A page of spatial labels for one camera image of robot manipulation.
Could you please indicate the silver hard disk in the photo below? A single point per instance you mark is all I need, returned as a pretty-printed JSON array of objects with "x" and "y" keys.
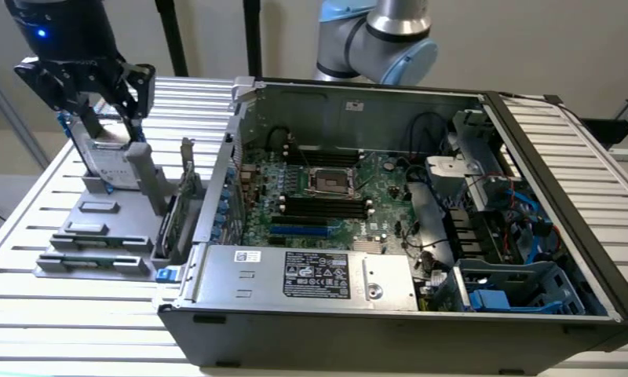
[{"x": 109, "y": 165}]

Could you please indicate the silver chipset heat sink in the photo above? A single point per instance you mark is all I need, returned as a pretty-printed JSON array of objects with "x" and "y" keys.
[{"x": 368, "y": 247}]

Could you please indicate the grey parts rack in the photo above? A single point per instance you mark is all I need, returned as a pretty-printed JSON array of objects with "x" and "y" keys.
[{"x": 104, "y": 220}]

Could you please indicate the silver CPU chip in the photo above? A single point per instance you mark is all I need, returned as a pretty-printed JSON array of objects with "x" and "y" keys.
[{"x": 98, "y": 206}]

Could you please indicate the blue case latch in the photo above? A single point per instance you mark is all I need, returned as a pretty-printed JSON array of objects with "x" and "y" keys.
[{"x": 166, "y": 274}]

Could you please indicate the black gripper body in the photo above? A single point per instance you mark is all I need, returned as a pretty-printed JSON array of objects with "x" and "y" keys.
[{"x": 70, "y": 35}]

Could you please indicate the green graphics card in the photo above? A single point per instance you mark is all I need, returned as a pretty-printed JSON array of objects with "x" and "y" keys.
[{"x": 180, "y": 204}]

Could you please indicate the green motherboard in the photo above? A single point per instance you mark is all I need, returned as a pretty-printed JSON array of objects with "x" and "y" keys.
[{"x": 381, "y": 220}]

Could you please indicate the black tripod pole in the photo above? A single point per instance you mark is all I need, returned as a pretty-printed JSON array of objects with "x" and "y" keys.
[
  {"x": 252, "y": 37},
  {"x": 170, "y": 37}
]

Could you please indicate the silver power supply unit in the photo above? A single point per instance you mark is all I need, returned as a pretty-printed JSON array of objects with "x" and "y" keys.
[{"x": 272, "y": 279}]

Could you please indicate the blue expansion slot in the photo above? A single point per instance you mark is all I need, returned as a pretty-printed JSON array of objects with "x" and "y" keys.
[{"x": 298, "y": 231}]

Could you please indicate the black box on profile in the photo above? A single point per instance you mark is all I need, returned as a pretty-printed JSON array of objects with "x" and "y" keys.
[{"x": 604, "y": 131}]

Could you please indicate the aluminium frame post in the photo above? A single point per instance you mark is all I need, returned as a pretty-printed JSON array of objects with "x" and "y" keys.
[{"x": 10, "y": 114}]

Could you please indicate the grey metal drive cage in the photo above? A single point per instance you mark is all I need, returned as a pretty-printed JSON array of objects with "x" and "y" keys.
[{"x": 465, "y": 157}]

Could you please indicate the black RAM slot bank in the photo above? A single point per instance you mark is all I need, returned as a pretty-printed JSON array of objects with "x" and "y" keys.
[
  {"x": 321, "y": 158},
  {"x": 326, "y": 206}
]

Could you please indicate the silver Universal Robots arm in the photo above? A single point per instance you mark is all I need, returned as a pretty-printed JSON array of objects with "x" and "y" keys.
[{"x": 376, "y": 43}]

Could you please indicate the CPU socket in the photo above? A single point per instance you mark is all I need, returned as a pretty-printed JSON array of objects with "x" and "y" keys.
[{"x": 332, "y": 181}]

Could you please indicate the grey plastic air shroud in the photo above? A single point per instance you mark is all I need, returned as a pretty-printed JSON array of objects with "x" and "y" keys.
[{"x": 429, "y": 220}]

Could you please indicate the green RAM stick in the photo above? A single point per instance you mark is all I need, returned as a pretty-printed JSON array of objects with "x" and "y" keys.
[
  {"x": 96, "y": 239},
  {"x": 84, "y": 260}
]

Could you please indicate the black open PC case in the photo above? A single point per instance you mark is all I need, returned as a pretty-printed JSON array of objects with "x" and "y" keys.
[{"x": 345, "y": 337}]

